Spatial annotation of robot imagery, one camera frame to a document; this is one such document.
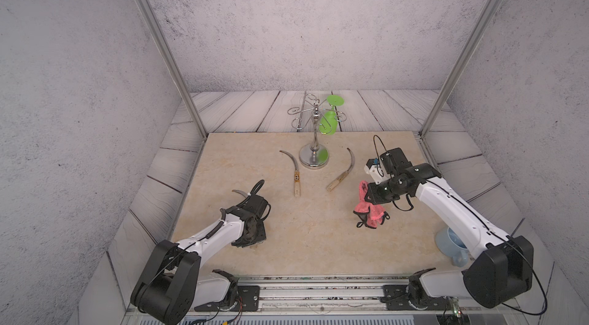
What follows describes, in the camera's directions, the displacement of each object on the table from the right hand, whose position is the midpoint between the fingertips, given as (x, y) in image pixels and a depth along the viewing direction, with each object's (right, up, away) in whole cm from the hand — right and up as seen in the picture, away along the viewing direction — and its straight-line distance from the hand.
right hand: (369, 197), depth 80 cm
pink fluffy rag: (+1, -5, -3) cm, 5 cm away
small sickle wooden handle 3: (-7, +3, +22) cm, 23 cm away
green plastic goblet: (-12, +28, +19) cm, 36 cm away
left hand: (-38, -17, +6) cm, 42 cm away
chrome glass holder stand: (-17, +14, +31) cm, 38 cm away
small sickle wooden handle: (-49, -1, +19) cm, 53 cm away
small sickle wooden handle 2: (-25, -2, +17) cm, 30 cm away
